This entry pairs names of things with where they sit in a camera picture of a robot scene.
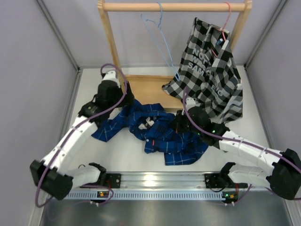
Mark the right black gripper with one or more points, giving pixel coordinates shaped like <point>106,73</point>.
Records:
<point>180,116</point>

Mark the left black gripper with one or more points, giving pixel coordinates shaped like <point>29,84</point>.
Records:
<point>128,99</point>

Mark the blue plaid shirt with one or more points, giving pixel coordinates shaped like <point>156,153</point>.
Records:
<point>152,124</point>

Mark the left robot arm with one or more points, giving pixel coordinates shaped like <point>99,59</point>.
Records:
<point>52,174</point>

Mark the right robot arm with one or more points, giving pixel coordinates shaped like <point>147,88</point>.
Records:
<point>278,171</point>

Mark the black white checkered shirt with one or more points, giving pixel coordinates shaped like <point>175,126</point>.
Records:
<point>209,74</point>

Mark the wooden clothes rack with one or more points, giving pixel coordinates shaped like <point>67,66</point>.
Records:
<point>147,88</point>

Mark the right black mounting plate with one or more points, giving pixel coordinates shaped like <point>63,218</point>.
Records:
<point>212,181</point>

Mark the black mounting plate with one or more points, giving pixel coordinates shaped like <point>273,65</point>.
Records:
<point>212,181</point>
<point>113,180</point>

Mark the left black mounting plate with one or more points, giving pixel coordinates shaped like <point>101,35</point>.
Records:
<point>113,180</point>

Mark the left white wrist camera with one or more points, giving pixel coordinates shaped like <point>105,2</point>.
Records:
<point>111,76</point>

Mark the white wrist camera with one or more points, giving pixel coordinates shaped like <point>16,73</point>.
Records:
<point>190,102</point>
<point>111,76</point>

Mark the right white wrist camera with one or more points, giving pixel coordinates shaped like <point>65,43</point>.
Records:
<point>190,102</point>

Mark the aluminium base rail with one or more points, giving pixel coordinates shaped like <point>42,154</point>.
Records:
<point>148,180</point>

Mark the left aluminium frame post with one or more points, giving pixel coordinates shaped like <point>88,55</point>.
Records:
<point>42,6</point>

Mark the aluminium frame post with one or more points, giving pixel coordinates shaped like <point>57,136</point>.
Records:
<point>42,6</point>
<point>264,34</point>

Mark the perforated cable duct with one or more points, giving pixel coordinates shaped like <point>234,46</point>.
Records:
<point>206,195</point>

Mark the pink wire hanger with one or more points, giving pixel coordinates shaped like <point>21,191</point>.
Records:
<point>227,18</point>

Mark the right aluminium frame post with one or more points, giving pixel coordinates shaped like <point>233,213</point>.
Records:
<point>264,34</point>

